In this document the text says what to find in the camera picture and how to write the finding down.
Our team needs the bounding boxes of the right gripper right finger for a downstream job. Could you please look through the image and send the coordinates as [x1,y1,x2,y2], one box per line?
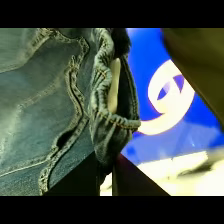
[112,153,171,197]

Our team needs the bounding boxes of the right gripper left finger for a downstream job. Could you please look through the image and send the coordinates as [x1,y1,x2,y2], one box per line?
[43,150,102,197]

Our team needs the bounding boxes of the dark blue jeans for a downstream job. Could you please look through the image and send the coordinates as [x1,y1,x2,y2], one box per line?
[0,27,142,197]

